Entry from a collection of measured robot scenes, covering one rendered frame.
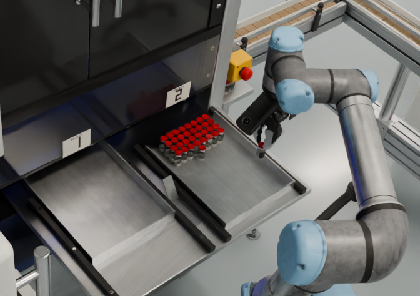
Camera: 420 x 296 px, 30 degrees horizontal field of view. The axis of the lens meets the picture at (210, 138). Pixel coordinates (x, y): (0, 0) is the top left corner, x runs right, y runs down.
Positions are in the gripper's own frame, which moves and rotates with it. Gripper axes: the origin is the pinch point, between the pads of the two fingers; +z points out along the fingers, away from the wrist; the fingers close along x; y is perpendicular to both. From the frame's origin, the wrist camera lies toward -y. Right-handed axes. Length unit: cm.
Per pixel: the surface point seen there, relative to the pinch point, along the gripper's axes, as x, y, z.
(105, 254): 9.1, -41.6, 19.5
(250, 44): 45, 45, 25
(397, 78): 15, 93, 46
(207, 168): 16.4, -0.6, 25.1
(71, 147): 34.9, -32.5, 9.5
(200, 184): 13.0, -6.1, 24.6
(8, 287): -17, -78, -41
